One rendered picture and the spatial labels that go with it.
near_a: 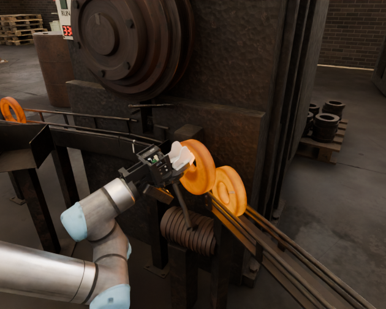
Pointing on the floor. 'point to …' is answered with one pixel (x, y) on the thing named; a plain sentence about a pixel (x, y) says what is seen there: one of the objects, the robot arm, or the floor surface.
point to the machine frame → (216, 110)
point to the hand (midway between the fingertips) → (193, 153)
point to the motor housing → (186, 253)
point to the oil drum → (54, 65)
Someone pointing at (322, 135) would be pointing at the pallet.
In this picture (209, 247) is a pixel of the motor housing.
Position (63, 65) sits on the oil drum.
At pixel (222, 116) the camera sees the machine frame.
